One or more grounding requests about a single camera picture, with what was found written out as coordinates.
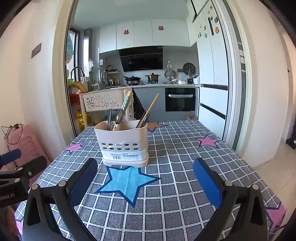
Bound long wooden chopstick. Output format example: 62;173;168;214
112;92;134;130

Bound blue striped chopstick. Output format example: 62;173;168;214
115;90;132;126

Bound person's left hand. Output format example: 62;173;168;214
1;206;19;237

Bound pink stacked plastic stools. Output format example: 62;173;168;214
1;123;51;171

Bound grey checked tablecloth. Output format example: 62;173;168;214
14;119;287;241

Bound white plastic utensil holder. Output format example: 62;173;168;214
94;120;149;168

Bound white perforated storage cart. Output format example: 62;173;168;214
79;86;133;128

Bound cardboard box on floor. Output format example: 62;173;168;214
187;114;198;121

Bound black wok on stove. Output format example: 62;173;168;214
123;76;141;85

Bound black built-in oven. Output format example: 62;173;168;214
165;87;196;112

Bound cooking pot on stove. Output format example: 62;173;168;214
146;73;160;84

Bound black range hood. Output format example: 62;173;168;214
118;46;163;72

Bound white upper cabinets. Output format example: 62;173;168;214
99;20;191;53

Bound white refrigerator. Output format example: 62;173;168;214
194;1;229;138

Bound black cable on stool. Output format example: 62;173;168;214
0;123;24;145

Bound grey wall switch plate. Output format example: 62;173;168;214
31;43;42;58

